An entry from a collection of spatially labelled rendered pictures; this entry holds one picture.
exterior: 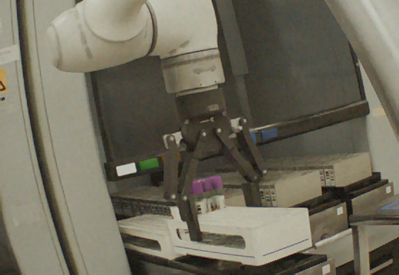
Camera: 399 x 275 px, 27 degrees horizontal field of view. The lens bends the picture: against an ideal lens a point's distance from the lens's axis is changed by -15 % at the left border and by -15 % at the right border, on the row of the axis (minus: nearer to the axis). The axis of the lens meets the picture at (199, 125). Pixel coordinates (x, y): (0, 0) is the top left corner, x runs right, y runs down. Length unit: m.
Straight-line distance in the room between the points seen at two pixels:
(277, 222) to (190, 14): 0.34
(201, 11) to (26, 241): 0.55
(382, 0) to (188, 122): 0.71
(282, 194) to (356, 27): 1.06
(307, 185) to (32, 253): 0.61
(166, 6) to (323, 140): 0.85
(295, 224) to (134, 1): 0.39
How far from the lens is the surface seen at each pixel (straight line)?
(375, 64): 0.77
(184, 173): 1.42
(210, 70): 1.40
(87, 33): 1.30
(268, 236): 1.28
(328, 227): 1.79
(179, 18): 1.38
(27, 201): 1.62
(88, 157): 1.65
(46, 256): 1.63
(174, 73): 1.40
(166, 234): 1.56
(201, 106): 1.40
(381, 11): 0.76
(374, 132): 1.97
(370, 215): 1.51
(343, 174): 1.89
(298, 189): 1.83
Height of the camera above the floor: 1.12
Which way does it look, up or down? 3 degrees down
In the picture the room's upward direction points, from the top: 12 degrees counter-clockwise
